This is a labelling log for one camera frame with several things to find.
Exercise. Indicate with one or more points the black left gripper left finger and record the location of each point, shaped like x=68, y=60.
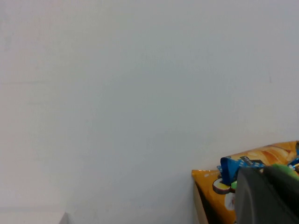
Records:
x=257, y=205

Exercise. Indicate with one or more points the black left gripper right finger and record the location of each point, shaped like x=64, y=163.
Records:
x=285, y=189

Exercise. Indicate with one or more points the orange chip bag blue dotted edge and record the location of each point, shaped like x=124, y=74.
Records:
x=268, y=154

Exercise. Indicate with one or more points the yellow Lay's chip bag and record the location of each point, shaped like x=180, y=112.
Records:
x=215, y=200

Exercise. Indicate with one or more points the cardboard box with F2 print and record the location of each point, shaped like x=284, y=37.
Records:
x=198, y=205

